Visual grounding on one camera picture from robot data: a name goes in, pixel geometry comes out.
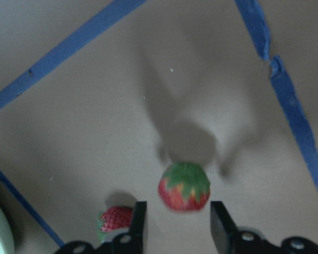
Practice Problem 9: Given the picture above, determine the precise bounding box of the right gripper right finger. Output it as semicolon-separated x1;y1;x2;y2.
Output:
210;201;243;253

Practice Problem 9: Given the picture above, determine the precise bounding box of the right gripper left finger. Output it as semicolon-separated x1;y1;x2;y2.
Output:
128;201;147;253

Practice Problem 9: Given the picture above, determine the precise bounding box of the red strawberry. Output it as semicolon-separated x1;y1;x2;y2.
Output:
96;206;133;243
158;162;210;212

